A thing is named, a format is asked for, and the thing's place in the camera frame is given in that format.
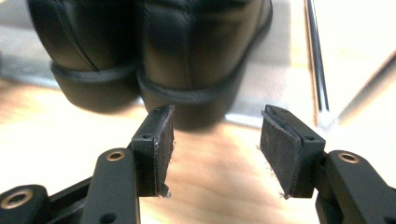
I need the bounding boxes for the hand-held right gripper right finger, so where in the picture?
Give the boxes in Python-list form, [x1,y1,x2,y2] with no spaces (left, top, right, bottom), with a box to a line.
[259,104,327,200]

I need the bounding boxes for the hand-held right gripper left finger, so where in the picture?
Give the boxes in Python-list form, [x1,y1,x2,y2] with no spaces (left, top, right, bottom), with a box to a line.
[131,105,176,198]

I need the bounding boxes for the metal shoe rack grey fabric shelf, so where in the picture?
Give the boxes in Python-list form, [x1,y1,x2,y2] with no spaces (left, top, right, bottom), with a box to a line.
[0,0,396,131]

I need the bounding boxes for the black leather shoe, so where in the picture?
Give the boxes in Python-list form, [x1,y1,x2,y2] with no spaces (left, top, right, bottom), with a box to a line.
[134,0,275,131]
[27,0,148,114]

